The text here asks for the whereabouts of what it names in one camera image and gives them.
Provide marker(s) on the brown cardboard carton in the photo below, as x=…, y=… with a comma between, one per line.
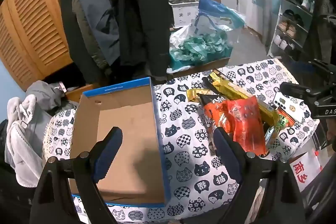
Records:
x=199, y=67

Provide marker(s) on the grey clothing pile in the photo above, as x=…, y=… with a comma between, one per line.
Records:
x=44, y=98

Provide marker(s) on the long yellow snack packet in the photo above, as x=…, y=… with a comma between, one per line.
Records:
x=244, y=94

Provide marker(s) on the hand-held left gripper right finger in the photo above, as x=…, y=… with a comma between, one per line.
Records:
x=225, y=154

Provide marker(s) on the green snack packet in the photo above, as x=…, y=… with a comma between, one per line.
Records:
x=284, y=120

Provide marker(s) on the white plastic bag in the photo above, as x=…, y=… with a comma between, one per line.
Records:
x=178, y=36

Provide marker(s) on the white box with red print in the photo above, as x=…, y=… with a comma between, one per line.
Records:
x=304, y=169

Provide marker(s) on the cat print tablecloth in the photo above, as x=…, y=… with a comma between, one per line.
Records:
x=194, y=161

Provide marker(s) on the white patterned box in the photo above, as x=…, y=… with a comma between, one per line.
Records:
x=183, y=12

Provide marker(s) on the wooden louvered cabinet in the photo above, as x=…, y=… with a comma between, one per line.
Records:
x=34, y=24

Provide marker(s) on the pile of teal bags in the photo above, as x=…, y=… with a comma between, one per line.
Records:
x=200, y=48

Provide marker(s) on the rows of shoes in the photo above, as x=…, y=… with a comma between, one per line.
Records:
x=294, y=11

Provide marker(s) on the blue-rimmed cardboard box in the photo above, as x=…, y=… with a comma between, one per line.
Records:
x=126, y=134

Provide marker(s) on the blue plastic bag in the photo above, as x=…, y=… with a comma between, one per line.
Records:
x=218, y=14

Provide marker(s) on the small gold snack packet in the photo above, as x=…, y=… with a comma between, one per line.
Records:
x=193, y=95

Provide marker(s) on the black and gold snack packet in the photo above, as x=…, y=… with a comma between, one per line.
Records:
x=210, y=81

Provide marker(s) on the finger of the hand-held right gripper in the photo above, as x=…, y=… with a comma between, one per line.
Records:
x=296, y=90
x=325, y=66

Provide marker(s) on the red snack bag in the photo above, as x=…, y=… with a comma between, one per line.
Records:
x=245, y=124

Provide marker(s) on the wooden crate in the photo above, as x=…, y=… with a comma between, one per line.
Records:
x=78, y=92

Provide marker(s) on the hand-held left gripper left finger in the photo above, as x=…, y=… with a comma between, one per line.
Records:
x=106, y=158

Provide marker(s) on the grey-blue jacket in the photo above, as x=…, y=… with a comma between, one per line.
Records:
x=97, y=16

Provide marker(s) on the white smartphone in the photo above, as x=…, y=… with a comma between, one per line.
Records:
x=284, y=106

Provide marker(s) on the shoe rack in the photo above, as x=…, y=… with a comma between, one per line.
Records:
x=291, y=19

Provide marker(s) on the orange snack bag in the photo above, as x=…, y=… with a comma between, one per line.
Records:
x=214, y=113

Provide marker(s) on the long black coat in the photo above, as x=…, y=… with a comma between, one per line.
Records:
x=143, y=11

